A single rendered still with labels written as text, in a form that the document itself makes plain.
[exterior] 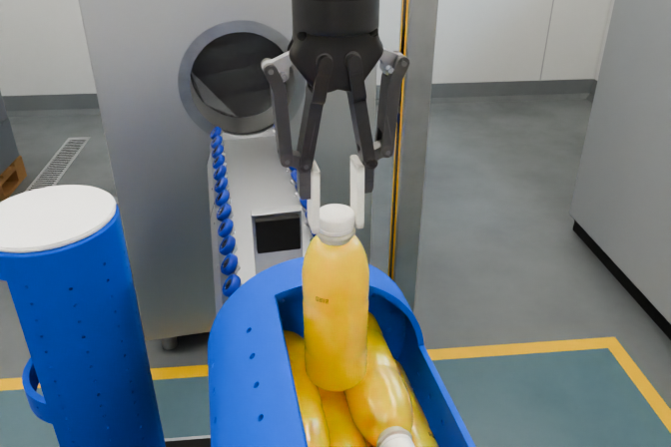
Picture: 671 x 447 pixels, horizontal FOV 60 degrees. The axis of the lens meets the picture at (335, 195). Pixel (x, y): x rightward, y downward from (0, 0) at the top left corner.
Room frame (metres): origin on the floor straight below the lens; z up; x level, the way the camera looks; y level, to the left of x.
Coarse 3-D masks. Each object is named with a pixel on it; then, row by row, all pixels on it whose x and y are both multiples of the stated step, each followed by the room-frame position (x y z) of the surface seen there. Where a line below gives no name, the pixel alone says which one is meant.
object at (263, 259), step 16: (272, 208) 1.03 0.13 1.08; (288, 208) 1.03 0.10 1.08; (256, 224) 0.98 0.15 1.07; (272, 224) 0.99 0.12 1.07; (288, 224) 0.99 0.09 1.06; (256, 240) 1.00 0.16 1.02; (272, 240) 0.99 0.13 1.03; (288, 240) 0.99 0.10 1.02; (256, 256) 0.99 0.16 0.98; (272, 256) 1.00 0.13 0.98; (288, 256) 1.01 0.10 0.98; (256, 272) 0.99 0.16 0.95
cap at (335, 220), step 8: (320, 208) 0.53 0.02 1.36; (328, 208) 0.53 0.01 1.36; (336, 208) 0.53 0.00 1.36; (344, 208) 0.53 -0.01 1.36; (320, 216) 0.51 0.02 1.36; (328, 216) 0.51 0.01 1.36; (336, 216) 0.51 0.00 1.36; (344, 216) 0.51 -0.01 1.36; (352, 216) 0.51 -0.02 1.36; (320, 224) 0.51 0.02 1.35; (328, 224) 0.50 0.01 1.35; (336, 224) 0.50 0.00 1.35; (344, 224) 0.50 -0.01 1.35; (352, 224) 0.51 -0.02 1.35; (328, 232) 0.50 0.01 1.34; (336, 232) 0.50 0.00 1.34; (344, 232) 0.50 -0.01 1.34
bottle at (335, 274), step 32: (320, 256) 0.50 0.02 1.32; (352, 256) 0.50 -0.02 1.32; (320, 288) 0.49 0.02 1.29; (352, 288) 0.49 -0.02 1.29; (320, 320) 0.49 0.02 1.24; (352, 320) 0.49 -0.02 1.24; (320, 352) 0.49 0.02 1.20; (352, 352) 0.49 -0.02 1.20; (320, 384) 0.49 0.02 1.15; (352, 384) 0.49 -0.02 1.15
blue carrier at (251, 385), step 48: (240, 288) 0.60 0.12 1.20; (288, 288) 0.56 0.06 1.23; (384, 288) 0.59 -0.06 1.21; (240, 336) 0.52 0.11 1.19; (384, 336) 0.64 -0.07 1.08; (240, 384) 0.45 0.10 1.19; (288, 384) 0.42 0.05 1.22; (432, 384) 0.54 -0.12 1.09; (240, 432) 0.39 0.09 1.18; (288, 432) 0.36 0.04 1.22; (432, 432) 0.51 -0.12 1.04
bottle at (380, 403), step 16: (368, 320) 0.61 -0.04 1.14; (368, 336) 0.57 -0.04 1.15; (368, 352) 0.54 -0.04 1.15; (384, 352) 0.55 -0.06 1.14; (368, 368) 0.52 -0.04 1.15; (384, 368) 0.52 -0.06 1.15; (368, 384) 0.49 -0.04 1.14; (384, 384) 0.49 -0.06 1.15; (400, 384) 0.50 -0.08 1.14; (352, 400) 0.49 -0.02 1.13; (368, 400) 0.47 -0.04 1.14; (384, 400) 0.47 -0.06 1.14; (400, 400) 0.47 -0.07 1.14; (352, 416) 0.48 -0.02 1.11; (368, 416) 0.46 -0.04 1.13; (384, 416) 0.45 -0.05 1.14; (400, 416) 0.46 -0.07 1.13; (368, 432) 0.45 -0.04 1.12; (384, 432) 0.44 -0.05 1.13; (400, 432) 0.44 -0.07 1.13
